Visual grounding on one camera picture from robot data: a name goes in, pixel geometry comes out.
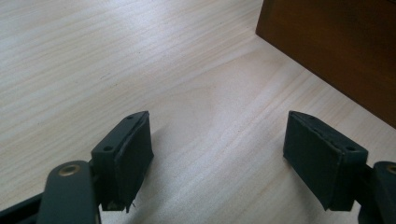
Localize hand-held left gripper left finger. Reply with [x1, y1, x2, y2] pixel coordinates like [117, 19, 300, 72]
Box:
[91, 110, 155, 214]

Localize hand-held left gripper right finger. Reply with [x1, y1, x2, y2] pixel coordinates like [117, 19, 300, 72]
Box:
[282, 110, 369, 212]

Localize brown wooden box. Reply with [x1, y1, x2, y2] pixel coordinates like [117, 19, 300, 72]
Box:
[255, 0, 396, 130]

